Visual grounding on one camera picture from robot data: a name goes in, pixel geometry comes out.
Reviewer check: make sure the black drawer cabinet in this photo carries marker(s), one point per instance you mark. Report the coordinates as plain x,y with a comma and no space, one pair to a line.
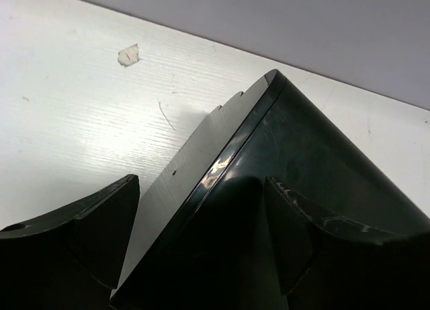
203,238

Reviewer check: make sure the small white paper scrap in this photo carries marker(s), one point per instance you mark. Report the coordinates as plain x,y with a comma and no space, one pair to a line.
129,56

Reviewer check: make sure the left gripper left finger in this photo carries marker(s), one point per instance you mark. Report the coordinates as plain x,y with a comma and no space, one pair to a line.
72,257

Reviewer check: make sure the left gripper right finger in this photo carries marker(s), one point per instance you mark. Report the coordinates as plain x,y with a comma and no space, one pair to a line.
325,260

